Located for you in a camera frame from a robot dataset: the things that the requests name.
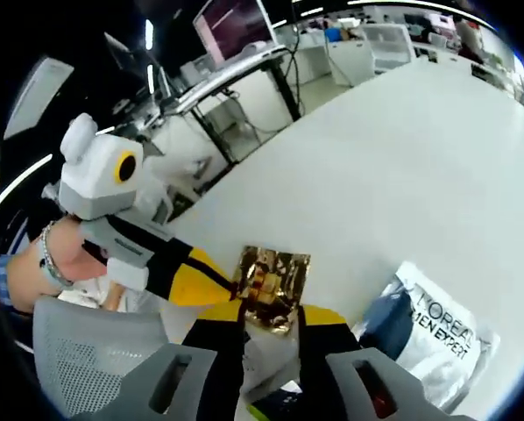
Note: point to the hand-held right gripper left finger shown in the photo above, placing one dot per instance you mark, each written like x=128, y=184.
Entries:
x=214, y=346

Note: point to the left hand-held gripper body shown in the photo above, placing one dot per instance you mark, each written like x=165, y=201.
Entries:
x=95, y=175

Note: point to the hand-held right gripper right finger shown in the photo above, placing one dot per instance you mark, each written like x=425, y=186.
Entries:
x=327, y=342

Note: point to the gold foil skincare sachet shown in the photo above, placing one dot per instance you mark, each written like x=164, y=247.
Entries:
x=271, y=280

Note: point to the white and blue skincare pouch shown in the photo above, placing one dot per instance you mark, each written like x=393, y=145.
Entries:
x=437, y=329

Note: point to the person's left hand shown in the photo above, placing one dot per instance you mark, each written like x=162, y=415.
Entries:
x=69, y=254

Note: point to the light blue watch band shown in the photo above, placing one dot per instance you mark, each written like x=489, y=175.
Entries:
x=47, y=272

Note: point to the grey mesh office chair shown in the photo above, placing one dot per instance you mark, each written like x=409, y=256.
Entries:
x=82, y=351

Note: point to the person's blue striped sleeve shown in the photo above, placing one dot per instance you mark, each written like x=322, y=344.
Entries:
x=3, y=280

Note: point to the white desk with black legs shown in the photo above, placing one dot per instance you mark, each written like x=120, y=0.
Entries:
x=244, y=61

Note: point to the computer monitor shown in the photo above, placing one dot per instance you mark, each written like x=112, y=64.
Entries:
x=235, y=26

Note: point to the white low cabinet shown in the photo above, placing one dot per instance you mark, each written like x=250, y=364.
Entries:
x=349, y=61

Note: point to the white open shelf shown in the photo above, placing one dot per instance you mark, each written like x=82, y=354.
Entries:
x=389, y=44

